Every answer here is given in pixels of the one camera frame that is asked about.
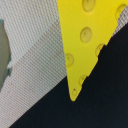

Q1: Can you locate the yellow cheese wedge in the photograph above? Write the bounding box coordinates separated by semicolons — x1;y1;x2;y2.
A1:
57;0;128;101

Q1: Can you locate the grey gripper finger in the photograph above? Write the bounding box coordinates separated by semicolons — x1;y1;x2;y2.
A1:
0;19;11;89

